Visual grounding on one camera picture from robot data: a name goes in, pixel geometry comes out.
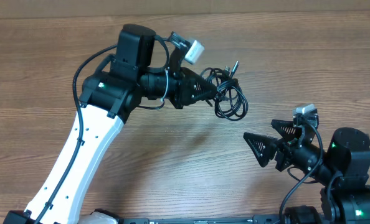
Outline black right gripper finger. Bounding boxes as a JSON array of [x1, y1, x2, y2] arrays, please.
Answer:
[[271, 119, 302, 144], [243, 132, 278, 167]]

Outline black USB cables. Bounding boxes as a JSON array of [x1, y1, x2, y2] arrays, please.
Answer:
[[199, 60, 249, 122]]

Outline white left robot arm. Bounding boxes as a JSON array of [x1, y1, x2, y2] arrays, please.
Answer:
[[4, 24, 217, 223]]

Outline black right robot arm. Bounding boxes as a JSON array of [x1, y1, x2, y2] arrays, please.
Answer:
[[243, 119, 370, 223]]

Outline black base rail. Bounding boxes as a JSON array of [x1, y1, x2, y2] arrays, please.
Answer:
[[85, 208, 287, 224]]

